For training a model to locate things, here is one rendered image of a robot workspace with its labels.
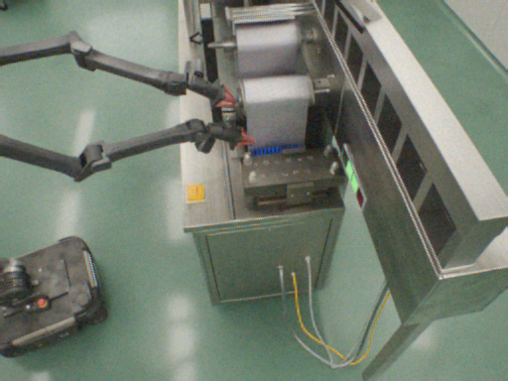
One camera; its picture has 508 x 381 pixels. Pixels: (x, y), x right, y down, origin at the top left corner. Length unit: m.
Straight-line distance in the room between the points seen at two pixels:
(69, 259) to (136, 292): 0.43
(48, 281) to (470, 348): 2.36
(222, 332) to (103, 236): 1.03
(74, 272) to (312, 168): 1.47
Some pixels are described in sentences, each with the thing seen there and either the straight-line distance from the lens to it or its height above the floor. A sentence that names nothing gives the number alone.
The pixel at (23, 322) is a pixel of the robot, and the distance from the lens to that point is 2.46.
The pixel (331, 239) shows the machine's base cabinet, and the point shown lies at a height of 0.66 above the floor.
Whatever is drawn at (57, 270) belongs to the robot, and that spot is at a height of 0.26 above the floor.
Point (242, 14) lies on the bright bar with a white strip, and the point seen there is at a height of 1.45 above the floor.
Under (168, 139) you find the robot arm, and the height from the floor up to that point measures 1.21.
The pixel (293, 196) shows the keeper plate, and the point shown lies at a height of 0.97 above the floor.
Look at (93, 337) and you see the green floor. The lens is 2.53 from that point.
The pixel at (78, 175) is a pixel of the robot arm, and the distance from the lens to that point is 1.50.
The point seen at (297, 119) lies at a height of 1.17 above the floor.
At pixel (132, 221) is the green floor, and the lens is 2.82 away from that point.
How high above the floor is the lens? 2.24
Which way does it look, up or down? 51 degrees down
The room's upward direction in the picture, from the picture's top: 1 degrees counter-clockwise
